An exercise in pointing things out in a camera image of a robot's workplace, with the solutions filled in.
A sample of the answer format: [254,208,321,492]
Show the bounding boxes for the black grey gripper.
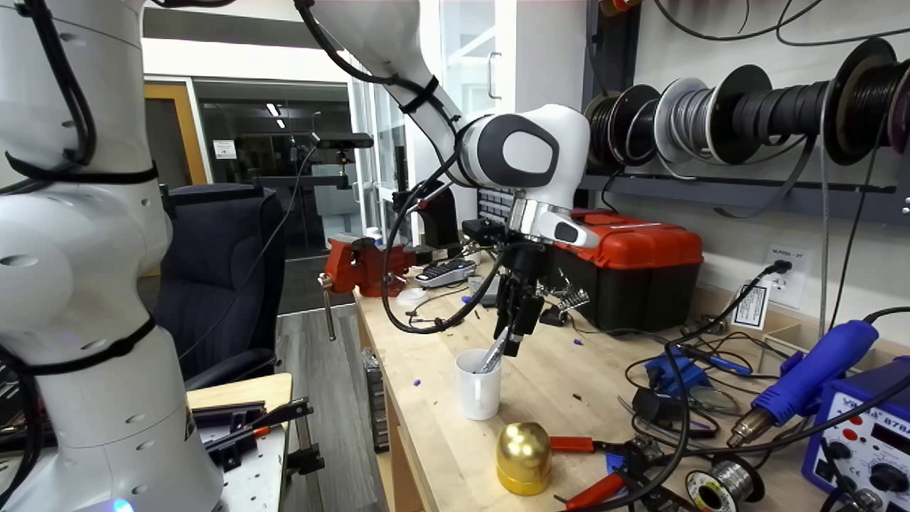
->
[464,191,601,353]

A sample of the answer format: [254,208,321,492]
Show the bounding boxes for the grey marker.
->
[479,330,510,372]

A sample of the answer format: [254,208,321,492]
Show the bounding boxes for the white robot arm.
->
[0,0,592,512]

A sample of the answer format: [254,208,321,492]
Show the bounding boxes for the white mug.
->
[457,350,500,421]

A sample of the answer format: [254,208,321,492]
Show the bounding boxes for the red black toolbox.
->
[551,209,702,333]

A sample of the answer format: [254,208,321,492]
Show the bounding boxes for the gold dome bell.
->
[494,421,551,494]

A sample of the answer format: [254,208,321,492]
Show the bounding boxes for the red bench vise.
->
[319,235,413,333]

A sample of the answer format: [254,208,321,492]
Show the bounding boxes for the blue connector box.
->
[646,350,709,397]

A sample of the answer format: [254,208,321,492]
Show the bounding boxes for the side table with clamps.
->
[187,372,325,512]

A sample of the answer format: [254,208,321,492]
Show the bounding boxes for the black office chair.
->
[153,182,285,386]

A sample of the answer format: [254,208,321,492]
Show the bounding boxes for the blue soldering station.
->
[801,393,910,512]

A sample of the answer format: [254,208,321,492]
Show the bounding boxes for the red handled pliers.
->
[548,436,639,512]

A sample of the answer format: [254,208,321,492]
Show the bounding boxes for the solder wire spool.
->
[685,458,766,512]

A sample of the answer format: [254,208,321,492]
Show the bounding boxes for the blue hot air handle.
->
[729,318,880,446]

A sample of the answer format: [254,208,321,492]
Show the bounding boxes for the wire spool rack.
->
[587,37,910,219]

